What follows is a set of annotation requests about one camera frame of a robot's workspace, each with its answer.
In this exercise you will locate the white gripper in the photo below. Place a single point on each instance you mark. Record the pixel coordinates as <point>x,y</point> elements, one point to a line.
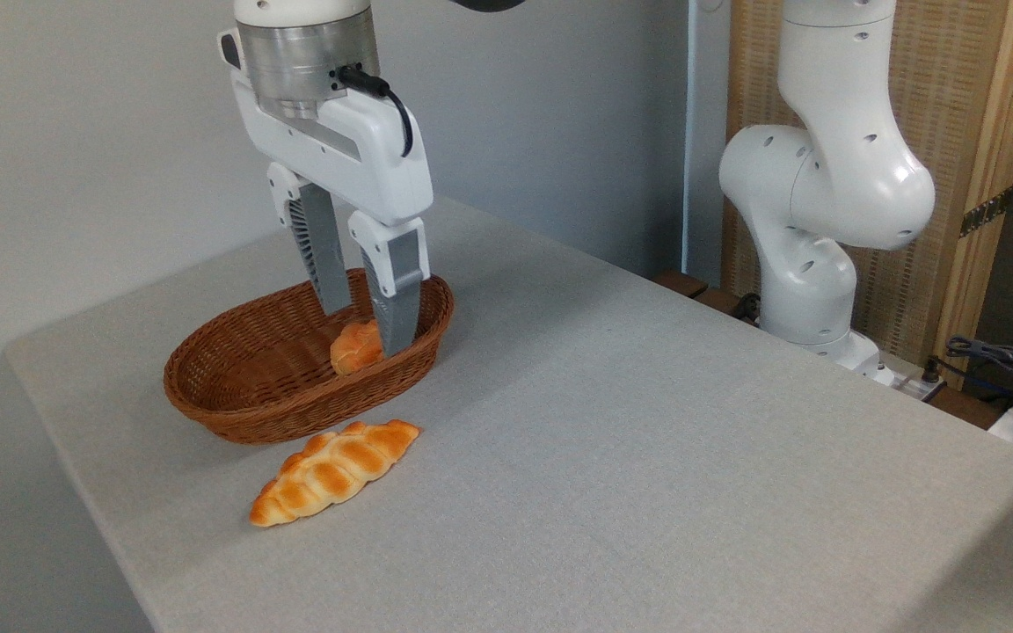
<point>366,167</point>

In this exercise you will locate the small orange croissant bread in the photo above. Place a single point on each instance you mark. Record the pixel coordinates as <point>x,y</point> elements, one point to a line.
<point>355,350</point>

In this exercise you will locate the long braided bread loaf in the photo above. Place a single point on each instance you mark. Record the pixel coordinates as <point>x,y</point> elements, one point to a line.
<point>331,475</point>

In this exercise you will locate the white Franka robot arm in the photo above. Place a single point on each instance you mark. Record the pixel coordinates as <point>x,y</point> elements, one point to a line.
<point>832,176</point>

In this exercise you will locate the brown wicker basket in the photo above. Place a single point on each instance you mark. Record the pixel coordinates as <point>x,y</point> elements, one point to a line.
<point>243,422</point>

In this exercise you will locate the brass screen hinge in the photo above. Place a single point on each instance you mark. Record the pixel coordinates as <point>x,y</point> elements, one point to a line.
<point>986,213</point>

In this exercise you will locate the white vertical wall conduit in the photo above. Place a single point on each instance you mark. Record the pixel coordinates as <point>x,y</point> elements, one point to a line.
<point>691,132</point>

